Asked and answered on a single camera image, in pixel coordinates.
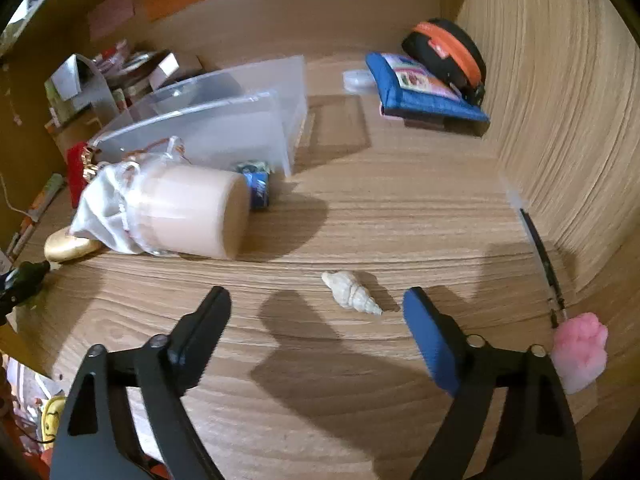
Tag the white spiral seashell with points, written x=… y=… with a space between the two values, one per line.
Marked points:
x=347 y=290

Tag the yellow smiley toy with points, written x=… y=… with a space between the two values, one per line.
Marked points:
x=52 y=422

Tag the black orange zipper case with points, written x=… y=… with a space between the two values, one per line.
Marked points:
x=450 y=55

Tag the wooden desktop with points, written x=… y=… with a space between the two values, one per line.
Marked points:
x=400 y=210

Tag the pink paw toy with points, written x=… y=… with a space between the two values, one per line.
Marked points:
x=580 y=355

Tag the pink sticky note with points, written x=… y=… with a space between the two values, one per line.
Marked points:
x=112 y=12

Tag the clear plastic storage box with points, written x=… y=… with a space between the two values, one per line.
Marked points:
x=215 y=130
x=280 y=90

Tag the gold oval object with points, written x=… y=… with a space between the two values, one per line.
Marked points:
x=65 y=247

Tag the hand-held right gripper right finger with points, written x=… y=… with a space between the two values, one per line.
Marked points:
x=430 y=340

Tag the red packet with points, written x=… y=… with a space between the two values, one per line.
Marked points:
x=75 y=170

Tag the black pen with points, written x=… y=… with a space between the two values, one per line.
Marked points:
x=542 y=255

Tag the green orange packet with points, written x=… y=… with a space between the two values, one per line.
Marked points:
x=47 y=195

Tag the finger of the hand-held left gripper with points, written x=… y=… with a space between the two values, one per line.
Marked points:
x=25 y=275

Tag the small white round container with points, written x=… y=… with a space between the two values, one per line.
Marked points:
x=357 y=80

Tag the blue patchwork pouch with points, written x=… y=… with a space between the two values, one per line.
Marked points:
x=395 y=95

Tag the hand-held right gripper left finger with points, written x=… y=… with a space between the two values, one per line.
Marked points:
x=200 y=332

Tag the small pink white carton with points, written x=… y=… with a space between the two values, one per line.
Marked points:
x=165 y=67

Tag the pale pink cylinder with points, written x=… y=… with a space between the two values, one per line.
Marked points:
x=195 y=210

